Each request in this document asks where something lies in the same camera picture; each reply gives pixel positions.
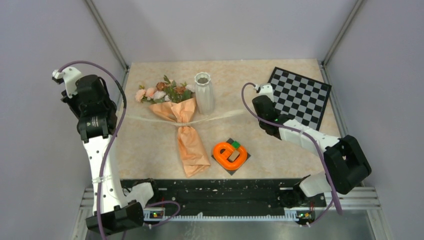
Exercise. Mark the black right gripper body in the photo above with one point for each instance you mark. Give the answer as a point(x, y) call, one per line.
point(261, 125)

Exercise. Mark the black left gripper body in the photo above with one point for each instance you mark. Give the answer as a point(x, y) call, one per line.
point(75, 103)

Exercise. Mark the orange paper flower bouquet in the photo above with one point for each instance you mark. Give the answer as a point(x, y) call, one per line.
point(176, 103)

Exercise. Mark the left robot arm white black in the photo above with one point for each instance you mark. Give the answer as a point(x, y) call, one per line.
point(112, 212)

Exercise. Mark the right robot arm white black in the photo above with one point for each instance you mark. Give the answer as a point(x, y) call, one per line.
point(345, 164)

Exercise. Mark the white ribbed vase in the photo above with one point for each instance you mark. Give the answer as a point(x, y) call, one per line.
point(204, 93)

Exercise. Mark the black grey checkerboard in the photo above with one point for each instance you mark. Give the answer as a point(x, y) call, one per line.
point(303, 98)

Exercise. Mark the green cube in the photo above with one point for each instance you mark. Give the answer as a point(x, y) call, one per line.
point(236, 145)

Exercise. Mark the tan wooden block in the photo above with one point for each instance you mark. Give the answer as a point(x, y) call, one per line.
point(233, 157)

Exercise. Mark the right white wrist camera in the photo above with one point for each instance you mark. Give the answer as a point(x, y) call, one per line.
point(265, 89)

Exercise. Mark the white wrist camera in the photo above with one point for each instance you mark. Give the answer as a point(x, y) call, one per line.
point(265, 89)
point(68, 77)

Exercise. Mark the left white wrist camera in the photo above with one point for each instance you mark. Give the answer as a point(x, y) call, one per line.
point(68, 77)

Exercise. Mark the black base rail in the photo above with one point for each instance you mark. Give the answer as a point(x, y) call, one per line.
point(227, 197)

